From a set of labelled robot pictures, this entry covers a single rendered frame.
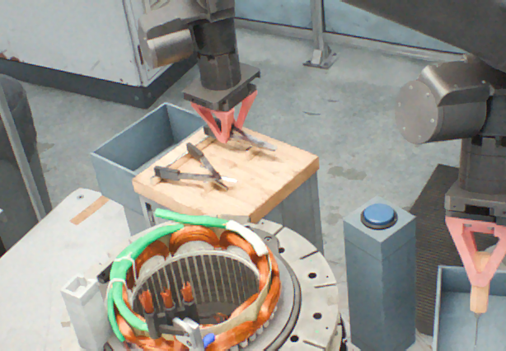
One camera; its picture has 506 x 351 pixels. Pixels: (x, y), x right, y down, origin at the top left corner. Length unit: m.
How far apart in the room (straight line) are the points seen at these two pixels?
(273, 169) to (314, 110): 2.07
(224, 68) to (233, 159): 0.15
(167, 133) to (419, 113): 0.72
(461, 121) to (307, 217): 0.54
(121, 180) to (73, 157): 1.98
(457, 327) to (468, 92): 0.36
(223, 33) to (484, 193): 0.45
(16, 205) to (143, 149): 1.29
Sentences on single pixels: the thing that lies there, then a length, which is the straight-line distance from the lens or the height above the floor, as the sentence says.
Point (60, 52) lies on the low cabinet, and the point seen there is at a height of 0.21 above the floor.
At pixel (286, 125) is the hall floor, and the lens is 3.18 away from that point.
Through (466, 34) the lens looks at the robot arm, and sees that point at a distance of 0.67.
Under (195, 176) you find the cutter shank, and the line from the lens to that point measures 1.15.
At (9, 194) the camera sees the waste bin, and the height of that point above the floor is 0.31.
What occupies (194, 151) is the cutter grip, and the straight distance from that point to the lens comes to 1.20.
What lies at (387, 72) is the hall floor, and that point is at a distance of 3.47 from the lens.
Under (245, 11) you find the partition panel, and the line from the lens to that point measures 3.66.
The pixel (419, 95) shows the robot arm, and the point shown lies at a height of 1.38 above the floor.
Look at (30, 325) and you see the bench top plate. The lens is 1.46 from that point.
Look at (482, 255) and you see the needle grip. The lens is 0.85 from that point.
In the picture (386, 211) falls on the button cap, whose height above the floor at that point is 1.04.
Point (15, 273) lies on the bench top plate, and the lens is 1.57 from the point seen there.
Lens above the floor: 1.78
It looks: 37 degrees down
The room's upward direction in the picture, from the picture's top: 8 degrees counter-clockwise
